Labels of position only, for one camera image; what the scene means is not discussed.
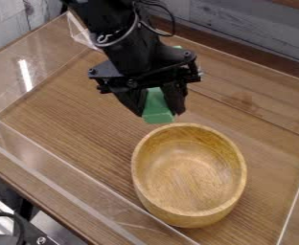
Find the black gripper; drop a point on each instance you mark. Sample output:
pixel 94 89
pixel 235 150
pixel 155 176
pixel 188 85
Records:
pixel 140 62

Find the green rectangular block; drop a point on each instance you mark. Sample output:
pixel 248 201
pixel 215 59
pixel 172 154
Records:
pixel 156 108

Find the brown wooden bowl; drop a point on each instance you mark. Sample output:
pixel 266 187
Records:
pixel 189 174

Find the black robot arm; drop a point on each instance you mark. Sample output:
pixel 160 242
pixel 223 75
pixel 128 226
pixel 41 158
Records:
pixel 108 15

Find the clear acrylic corner bracket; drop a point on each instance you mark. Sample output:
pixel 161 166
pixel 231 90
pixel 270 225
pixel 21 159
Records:
pixel 78 33

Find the clear acrylic tray wall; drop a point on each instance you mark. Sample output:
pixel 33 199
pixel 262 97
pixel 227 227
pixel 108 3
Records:
pixel 66 139

